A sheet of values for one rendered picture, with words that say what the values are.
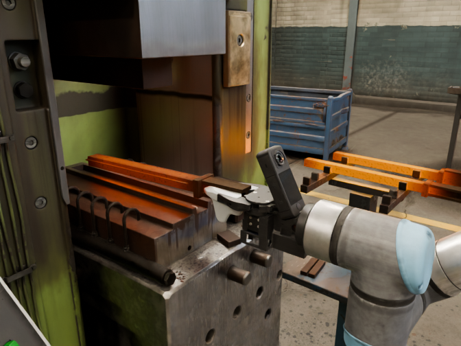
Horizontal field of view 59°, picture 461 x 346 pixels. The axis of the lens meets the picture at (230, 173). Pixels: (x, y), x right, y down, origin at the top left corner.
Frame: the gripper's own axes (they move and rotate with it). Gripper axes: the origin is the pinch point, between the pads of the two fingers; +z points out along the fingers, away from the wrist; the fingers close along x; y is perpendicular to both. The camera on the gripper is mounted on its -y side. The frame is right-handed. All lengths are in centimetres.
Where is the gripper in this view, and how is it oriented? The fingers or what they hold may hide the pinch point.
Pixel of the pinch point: (213, 185)
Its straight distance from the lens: 74.1
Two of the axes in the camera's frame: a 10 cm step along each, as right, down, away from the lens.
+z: -8.0, -2.0, 5.6
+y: -0.1, 9.5, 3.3
